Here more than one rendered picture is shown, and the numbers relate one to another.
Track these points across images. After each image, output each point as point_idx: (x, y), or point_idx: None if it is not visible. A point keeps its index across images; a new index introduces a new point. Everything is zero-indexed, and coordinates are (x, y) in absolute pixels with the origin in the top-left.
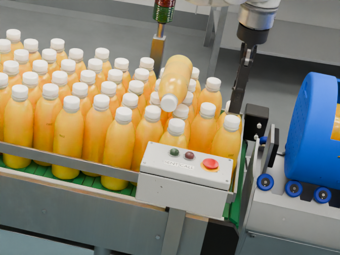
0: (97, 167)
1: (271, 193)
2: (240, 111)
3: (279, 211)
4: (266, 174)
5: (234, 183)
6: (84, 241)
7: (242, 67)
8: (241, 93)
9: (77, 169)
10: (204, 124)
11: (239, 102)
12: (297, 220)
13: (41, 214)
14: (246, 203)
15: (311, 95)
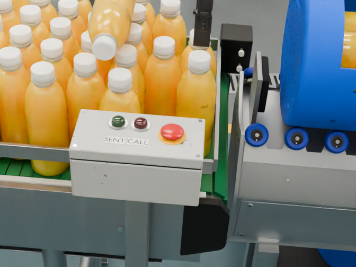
0: (20, 150)
1: (266, 148)
2: (209, 43)
3: (279, 170)
4: (257, 124)
5: (214, 145)
6: (25, 245)
7: None
8: (206, 17)
9: None
10: (161, 68)
11: (207, 30)
12: (305, 178)
13: None
14: (234, 162)
15: (306, 8)
